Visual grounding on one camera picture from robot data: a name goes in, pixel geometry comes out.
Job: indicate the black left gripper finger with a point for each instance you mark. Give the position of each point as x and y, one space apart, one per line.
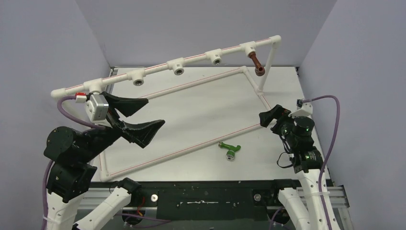
126 106
140 134

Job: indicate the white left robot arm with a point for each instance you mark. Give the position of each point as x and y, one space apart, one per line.
69 173

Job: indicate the brown water faucet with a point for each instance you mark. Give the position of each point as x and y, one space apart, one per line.
259 69

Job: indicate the white PVC pipe frame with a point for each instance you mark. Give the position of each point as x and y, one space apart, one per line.
201 106

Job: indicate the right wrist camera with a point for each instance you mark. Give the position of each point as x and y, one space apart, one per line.
304 108

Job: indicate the green water faucet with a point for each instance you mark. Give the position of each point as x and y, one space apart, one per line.
231 150

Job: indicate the black front table rail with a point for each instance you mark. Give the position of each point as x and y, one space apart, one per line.
212 200

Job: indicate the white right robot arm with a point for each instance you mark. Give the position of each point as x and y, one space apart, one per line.
295 131

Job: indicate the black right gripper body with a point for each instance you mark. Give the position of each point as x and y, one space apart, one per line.
276 121

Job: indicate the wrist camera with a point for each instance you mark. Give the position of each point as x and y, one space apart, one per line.
304 108
96 106

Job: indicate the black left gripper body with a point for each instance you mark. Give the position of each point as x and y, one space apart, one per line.
114 119

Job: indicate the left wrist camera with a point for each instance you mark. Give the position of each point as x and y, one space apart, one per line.
96 106

